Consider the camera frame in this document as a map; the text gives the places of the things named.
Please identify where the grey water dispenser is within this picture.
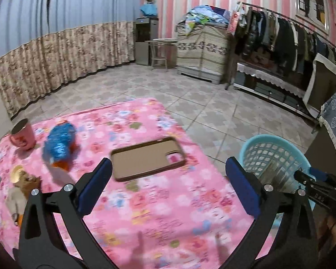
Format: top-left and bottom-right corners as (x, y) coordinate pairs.
(135, 16), (159, 66)

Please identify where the pile of folded clothes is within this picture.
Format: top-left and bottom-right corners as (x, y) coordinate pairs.
(184, 5), (230, 35)

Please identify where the blue shiny wrapper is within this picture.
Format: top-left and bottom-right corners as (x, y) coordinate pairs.
(42, 120), (78, 165)

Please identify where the blue covered potted plant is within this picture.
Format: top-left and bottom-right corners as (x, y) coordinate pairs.
(140, 0), (158, 17)

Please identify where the low tv stand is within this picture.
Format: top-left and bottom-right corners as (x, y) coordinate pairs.
(233, 62), (319, 123)

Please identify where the cloth covered chest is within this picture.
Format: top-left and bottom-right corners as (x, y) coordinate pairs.
(175, 22), (229, 85)

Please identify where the brown wrapper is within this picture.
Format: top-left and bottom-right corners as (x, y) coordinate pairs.
(17, 170), (42, 199)

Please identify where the clothes rack with garments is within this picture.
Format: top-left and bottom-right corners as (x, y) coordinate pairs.
(232, 2), (336, 91)

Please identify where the gold foil cup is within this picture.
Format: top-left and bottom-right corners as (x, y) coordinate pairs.
(9, 165), (26, 184)

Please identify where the grey tissue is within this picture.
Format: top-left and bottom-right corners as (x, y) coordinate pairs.
(5, 187), (27, 226)

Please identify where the person's hand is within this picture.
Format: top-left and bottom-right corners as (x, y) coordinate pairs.
(313, 208), (336, 268)

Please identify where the blue and floral curtain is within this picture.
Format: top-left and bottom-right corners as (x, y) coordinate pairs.
(0, 0), (141, 117)

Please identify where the light blue plastic basket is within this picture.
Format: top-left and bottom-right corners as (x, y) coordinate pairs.
(238, 134), (318, 212)

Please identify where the dark brown cabinet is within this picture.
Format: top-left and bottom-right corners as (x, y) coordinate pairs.
(303, 54), (336, 175)

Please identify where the orange mandarin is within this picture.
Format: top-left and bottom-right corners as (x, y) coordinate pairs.
(51, 158), (72, 172)
(16, 214), (24, 227)

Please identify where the brown phone case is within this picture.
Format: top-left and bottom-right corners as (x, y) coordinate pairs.
(110, 137), (187, 182)

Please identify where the pink floral table cloth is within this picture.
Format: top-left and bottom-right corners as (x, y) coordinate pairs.
(0, 98), (253, 268)

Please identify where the pink hanging bag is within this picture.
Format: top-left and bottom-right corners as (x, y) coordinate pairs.
(227, 2), (243, 35)

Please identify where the patterned snack wrapper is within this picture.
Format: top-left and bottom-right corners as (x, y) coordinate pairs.
(258, 162), (298, 193)

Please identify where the framed wall photo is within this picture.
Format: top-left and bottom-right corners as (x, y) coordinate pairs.
(296, 0), (330, 35)

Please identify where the pink metal mug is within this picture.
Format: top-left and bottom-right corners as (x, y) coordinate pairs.
(9, 118), (36, 151)

